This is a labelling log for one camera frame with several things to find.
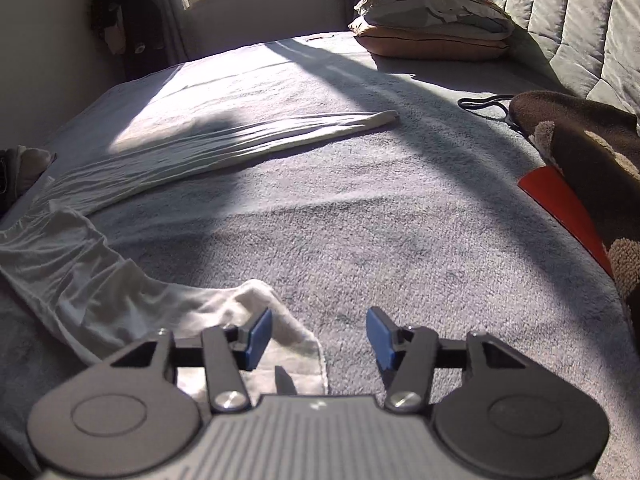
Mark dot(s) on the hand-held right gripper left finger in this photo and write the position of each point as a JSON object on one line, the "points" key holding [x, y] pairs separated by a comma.
{"points": [[260, 340]]}

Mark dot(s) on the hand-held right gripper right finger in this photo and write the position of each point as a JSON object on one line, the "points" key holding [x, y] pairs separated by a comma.
{"points": [[380, 340]]}

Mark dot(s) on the cream white pants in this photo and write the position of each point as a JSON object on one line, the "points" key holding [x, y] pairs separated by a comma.
{"points": [[150, 170]]}

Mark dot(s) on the red box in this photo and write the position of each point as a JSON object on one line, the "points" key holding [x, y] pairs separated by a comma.
{"points": [[565, 200]]}

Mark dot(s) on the brown patterned fleece blanket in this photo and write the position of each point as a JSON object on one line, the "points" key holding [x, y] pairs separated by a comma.
{"points": [[590, 160]]}

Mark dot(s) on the cream folded garment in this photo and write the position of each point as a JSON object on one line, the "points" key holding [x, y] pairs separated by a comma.
{"points": [[32, 165]]}

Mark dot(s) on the orange pillow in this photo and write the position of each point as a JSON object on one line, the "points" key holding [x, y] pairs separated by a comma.
{"points": [[430, 47]]}

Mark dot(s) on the small thin stick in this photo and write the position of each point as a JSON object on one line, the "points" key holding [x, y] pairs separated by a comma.
{"points": [[320, 37]]}

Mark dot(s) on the grey patterned crumpled pillow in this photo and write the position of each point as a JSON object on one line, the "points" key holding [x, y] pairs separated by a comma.
{"points": [[430, 7]]}

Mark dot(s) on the dark hanging coat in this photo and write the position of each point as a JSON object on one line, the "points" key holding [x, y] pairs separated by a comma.
{"points": [[140, 20]]}

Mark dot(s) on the grey quilted headboard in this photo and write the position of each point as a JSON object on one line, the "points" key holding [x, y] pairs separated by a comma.
{"points": [[565, 15]]}

